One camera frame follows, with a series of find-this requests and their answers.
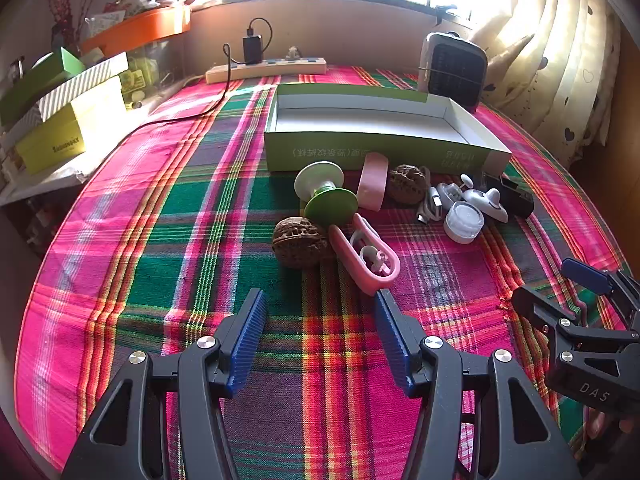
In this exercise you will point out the small beige figurine plug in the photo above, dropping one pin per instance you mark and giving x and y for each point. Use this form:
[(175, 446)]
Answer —
[(292, 52)]

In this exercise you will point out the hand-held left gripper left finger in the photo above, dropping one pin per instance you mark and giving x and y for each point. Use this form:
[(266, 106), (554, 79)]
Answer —
[(247, 345)]

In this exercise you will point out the yellow green packet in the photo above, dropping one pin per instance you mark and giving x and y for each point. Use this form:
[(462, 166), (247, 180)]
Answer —
[(137, 72)]

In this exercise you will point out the white plastic sheet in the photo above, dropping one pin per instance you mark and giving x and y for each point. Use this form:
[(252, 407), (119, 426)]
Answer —
[(50, 180)]

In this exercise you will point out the small clear white jar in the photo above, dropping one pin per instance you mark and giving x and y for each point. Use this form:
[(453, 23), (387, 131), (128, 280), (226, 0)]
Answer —
[(463, 220)]

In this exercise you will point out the green box lid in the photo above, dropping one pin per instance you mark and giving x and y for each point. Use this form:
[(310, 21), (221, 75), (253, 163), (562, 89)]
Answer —
[(45, 72)]

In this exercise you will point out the white grey desk heater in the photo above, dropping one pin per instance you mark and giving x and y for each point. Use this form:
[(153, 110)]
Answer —
[(452, 71)]

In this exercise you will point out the red flower branches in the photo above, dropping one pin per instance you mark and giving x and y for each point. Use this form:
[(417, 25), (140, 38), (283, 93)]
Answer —
[(62, 10)]

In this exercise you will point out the black rectangular device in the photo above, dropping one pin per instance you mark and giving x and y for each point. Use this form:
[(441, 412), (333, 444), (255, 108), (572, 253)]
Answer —
[(512, 196)]

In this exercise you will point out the green cardboard box tray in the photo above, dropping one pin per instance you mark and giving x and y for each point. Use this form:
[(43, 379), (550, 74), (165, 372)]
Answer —
[(350, 147)]

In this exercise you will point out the yellow green box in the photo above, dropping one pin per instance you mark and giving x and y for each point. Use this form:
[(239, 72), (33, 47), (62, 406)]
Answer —
[(60, 135)]

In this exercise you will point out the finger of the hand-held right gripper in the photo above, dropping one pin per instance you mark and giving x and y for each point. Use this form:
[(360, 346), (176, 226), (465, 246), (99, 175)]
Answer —
[(585, 275), (537, 305)]

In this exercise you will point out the person's right hand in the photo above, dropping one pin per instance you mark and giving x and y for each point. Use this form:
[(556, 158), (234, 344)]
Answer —
[(607, 422)]

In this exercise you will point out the green white spool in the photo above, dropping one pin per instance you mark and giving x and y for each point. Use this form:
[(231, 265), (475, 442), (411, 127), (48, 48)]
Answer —
[(325, 192)]

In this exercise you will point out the striped white box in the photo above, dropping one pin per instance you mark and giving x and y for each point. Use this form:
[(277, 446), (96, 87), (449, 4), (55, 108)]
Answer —
[(80, 87)]

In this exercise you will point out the beige power strip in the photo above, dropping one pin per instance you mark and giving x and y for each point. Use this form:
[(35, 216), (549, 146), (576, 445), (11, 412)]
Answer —
[(280, 68)]

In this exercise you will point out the brown walnut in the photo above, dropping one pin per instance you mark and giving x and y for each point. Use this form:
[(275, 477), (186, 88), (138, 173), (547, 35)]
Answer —
[(406, 182), (300, 242)]

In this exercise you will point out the black charger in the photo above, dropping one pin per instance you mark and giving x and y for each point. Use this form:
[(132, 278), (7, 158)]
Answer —
[(252, 48)]

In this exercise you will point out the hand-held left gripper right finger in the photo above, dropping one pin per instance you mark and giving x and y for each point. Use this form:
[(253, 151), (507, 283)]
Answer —
[(395, 345)]

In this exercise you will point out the cream heart print curtain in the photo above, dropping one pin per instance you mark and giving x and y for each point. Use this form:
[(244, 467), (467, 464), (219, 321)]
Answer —
[(550, 60)]

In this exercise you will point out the pink oval case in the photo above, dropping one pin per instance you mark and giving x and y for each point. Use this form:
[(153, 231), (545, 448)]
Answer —
[(372, 182)]

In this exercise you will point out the pile of assorted packets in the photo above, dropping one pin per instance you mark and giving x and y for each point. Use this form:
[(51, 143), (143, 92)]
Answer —
[(145, 0)]

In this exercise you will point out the orange tray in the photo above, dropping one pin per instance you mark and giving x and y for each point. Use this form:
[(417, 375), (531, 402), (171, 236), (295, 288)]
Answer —
[(150, 27)]

